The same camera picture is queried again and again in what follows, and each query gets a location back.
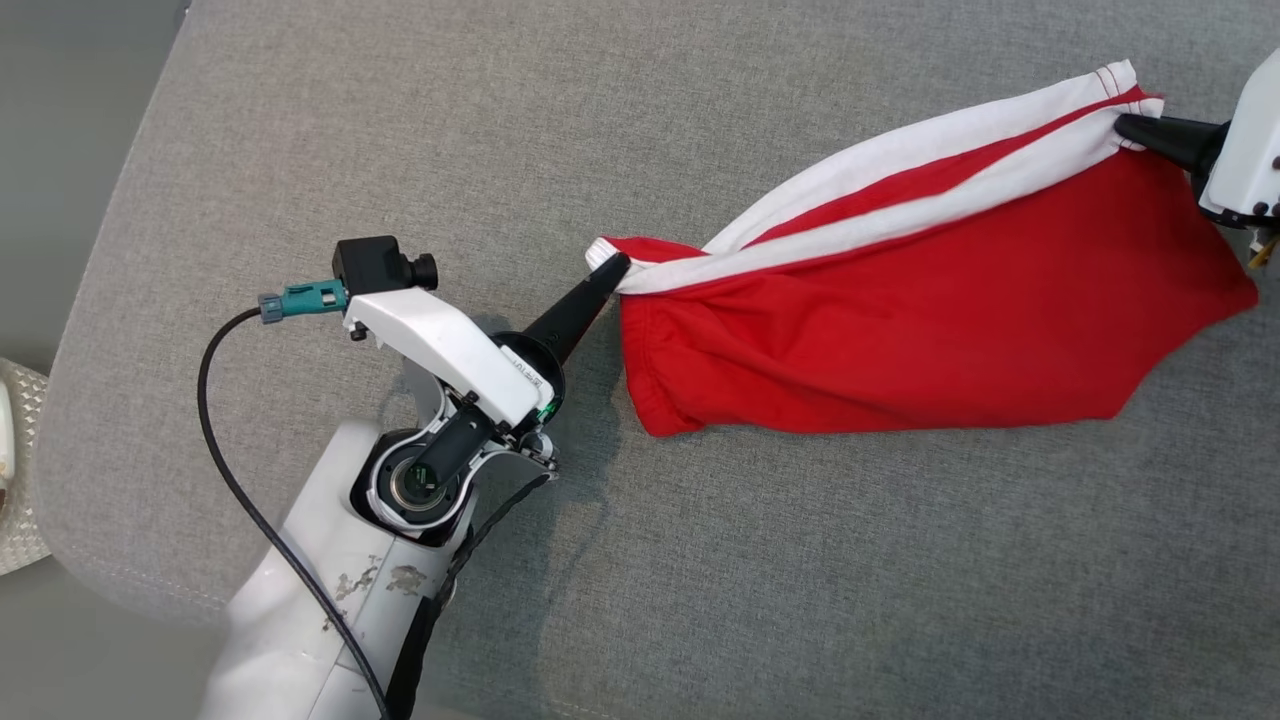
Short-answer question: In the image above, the black left camera cable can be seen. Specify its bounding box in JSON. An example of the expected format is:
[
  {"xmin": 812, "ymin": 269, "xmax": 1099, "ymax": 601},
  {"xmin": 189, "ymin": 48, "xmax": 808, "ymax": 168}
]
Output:
[{"xmin": 196, "ymin": 304, "xmax": 394, "ymax": 720}]

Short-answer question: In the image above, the teal left camera connector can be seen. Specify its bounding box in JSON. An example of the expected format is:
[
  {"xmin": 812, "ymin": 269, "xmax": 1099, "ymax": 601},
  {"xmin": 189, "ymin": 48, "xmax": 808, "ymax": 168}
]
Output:
[{"xmin": 257, "ymin": 279, "xmax": 350, "ymax": 326}]

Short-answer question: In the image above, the red shorts white trim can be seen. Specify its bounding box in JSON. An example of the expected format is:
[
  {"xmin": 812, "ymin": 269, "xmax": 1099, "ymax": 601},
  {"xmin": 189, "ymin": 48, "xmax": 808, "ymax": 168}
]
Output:
[{"xmin": 584, "ymin": 59, "xmax": 1260, "ymax": 439}]

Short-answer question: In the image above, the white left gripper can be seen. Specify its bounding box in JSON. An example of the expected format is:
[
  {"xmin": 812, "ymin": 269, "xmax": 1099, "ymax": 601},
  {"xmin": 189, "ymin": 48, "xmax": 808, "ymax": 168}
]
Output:
[{"xmin": 342, "ymin": 251, "xmax": 634, "ymax": 430}]

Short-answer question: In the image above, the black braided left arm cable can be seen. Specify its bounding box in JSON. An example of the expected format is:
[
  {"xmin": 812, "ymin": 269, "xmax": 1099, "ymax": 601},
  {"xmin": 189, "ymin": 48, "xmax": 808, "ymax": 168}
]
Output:
[{"xmin": 384, "ymin": 469, "xmax": 554, "ymax": 720}]

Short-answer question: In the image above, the grey fabric sofa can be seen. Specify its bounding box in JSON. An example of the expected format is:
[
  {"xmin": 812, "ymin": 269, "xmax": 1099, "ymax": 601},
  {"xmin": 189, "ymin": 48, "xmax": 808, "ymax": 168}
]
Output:
[{"xmin": 29, "ymin": 0, "xmax": 1280, "ymax": 720}]

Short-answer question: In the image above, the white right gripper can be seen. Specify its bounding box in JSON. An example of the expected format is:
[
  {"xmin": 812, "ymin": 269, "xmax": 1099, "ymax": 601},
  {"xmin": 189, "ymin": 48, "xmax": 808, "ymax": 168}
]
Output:
[{"xmin": 1112, "ymin": 45, "xmax": 1280, "ymax": 232}]

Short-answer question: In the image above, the white perforated laundry basket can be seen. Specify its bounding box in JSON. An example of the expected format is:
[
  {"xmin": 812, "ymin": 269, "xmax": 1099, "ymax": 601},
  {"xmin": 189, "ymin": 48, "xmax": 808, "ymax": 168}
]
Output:
[{"xmin": 0, "ymin": 357, "xmax": 52, "ymax": 577}]

